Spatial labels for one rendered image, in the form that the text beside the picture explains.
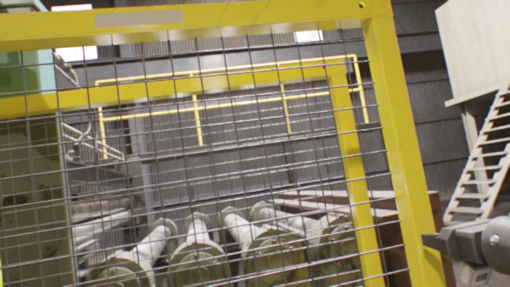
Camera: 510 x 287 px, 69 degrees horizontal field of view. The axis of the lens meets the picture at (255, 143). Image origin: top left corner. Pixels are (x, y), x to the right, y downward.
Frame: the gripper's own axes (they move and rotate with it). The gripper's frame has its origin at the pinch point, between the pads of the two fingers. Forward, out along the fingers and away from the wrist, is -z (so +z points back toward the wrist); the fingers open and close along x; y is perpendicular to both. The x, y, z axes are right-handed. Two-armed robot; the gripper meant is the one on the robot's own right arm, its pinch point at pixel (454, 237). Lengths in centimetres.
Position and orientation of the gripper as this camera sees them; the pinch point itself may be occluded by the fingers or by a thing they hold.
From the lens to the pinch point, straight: 78.6
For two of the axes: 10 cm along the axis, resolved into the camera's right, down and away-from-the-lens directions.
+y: -1.5, -9.8, 1.0
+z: 2.0, -1.3, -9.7
